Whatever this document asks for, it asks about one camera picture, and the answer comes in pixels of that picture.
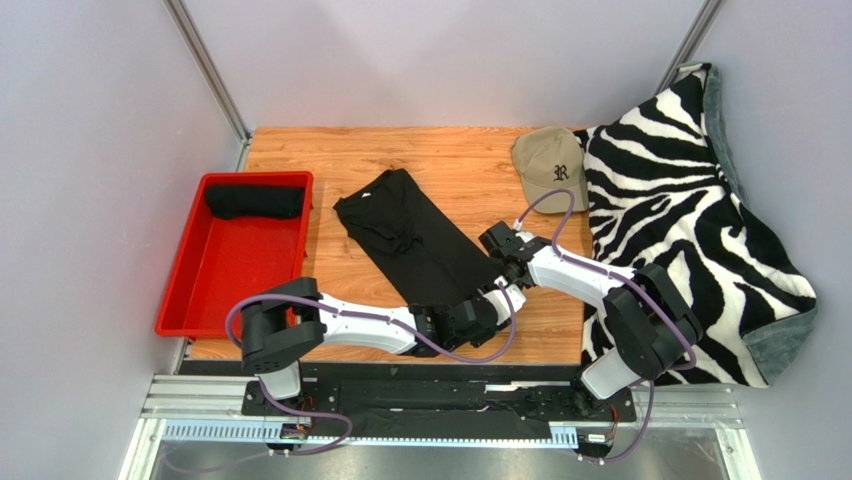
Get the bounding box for black printed t-shirt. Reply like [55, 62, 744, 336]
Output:
[334, 169, 502, 306]

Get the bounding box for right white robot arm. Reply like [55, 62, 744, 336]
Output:
[479, 222, 704, 404]

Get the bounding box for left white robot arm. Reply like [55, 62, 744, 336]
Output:
[225, 277, 526, 400]

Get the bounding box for beige baseball cap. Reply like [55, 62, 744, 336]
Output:
[510, 126, 589, 214]

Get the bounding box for zebra print blanket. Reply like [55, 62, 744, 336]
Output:
[577, 62, 818, 388]

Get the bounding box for red plastic tray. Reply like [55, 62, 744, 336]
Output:
[154, 171, 314, 339]

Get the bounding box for rolled black t-shirt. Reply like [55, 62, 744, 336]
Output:
[203, 184, 305, 220]

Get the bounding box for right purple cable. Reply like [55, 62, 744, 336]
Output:
[515, 188, 698, 465]

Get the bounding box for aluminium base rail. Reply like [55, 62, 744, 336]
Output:
[120, 363, 761, 479]

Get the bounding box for right aluminium frame post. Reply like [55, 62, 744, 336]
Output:
[656, 0, 726, 93]

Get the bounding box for aluminium frame post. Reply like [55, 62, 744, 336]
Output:
[656, 0, 726, 93]
[163, 0, 252, 145]

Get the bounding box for left aluminium frame post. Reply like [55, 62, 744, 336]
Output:
[163, 0, 252, 145]

